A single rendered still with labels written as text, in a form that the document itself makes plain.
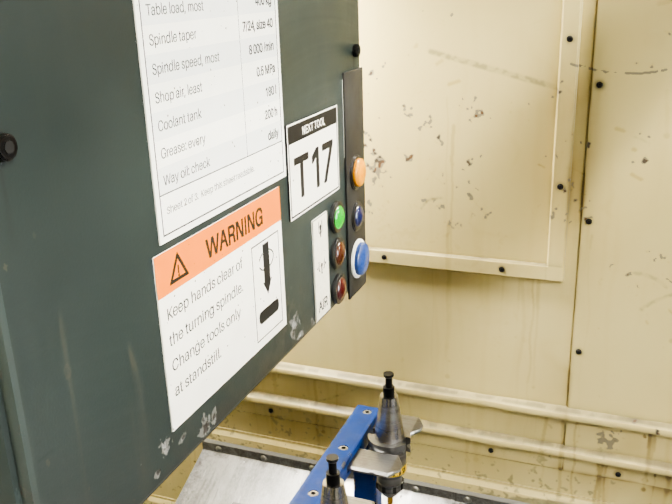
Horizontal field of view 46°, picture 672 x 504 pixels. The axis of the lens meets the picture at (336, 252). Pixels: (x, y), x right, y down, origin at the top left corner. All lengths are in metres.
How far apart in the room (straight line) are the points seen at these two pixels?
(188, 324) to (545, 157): 1.00
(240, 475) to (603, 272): 0.90
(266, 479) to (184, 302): 1.36
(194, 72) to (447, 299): 1.10
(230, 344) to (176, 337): 0.07
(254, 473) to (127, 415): 1.40
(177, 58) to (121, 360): 0.16
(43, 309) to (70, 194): 0.05
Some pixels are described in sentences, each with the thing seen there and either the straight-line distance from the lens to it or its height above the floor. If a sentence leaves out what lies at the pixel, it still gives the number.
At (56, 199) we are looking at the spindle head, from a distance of 0.36.
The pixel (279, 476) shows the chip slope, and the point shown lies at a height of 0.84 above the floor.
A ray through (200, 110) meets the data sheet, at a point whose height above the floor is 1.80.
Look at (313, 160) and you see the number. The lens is 0.61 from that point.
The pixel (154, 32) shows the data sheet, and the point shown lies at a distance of 0.42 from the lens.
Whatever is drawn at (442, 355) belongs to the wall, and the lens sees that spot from 1.55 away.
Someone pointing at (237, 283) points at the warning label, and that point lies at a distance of 0.51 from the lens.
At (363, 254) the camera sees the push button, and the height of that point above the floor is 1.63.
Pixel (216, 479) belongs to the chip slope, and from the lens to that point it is 1.84.
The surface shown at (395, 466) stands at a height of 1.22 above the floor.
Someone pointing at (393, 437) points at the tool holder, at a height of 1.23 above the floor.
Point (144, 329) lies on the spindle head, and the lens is 0.43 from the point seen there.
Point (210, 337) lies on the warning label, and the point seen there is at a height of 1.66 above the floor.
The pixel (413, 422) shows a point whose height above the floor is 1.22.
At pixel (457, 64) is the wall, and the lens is 1.38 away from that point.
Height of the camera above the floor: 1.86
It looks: 19 degrees down
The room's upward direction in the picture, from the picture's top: 2 degrees counter-clockwise
